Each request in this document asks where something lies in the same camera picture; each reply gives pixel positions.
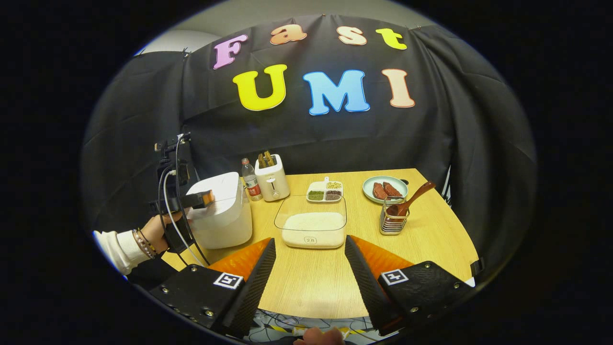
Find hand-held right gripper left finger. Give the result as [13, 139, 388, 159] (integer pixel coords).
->
[149, 238, 277, 338]

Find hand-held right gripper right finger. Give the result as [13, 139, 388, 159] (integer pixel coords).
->
[345, 235, 477, 336]

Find white rice cooker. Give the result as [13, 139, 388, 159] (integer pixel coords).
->
[184, 172, 253, 250]

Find metal wire chopstick holder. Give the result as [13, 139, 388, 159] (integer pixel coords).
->
[380, 196, 410, 235]

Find white rice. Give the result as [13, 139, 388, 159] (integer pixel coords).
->
[282, 212, 345, 248]

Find brown wooden spoon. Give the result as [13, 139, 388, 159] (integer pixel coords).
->
[387, 181, 436, 217]

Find clear plastic rice container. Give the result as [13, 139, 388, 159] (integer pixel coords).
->
[274, 195, 347, 249]

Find clear plastic water bottle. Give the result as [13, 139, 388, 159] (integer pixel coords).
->
[241, 158, 263, 201]

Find white toaster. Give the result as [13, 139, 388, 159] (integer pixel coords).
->
[254, 153, 291, 202]

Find pale green plate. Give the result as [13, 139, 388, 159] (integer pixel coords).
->
[363, 175, 409, 204]

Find white divided dish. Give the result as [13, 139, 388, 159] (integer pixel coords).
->
[306, 177, 343, 203]

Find tangled floor cables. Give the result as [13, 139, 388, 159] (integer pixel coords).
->
[249, 309, 384, 344]

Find beaded bracelets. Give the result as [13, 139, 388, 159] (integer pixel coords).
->
[133, 228, 158, 259]

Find left hand-held gripper cable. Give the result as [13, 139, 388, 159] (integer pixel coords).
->
[158, 135, 211, 267]

